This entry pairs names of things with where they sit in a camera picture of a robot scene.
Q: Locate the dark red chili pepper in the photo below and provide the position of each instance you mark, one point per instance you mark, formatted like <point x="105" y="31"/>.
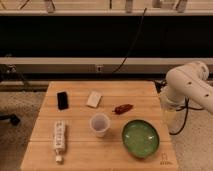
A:
<point x="122" y="109"/>

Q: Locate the black chair base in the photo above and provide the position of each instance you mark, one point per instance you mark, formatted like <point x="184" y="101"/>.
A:
<point x="14" y="120"/>

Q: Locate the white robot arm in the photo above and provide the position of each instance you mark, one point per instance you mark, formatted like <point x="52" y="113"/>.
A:
<point x="186" y="81"/>

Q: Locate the black smartphone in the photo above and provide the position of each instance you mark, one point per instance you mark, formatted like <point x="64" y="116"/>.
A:
<point x="62" y="100"/>

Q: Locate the green glass bowl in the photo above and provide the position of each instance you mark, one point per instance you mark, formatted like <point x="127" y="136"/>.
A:
<point x="140" y="138"/>

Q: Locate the white ceramic cup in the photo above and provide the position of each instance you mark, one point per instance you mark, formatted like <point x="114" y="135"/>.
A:
<point x="99" y="124"/>

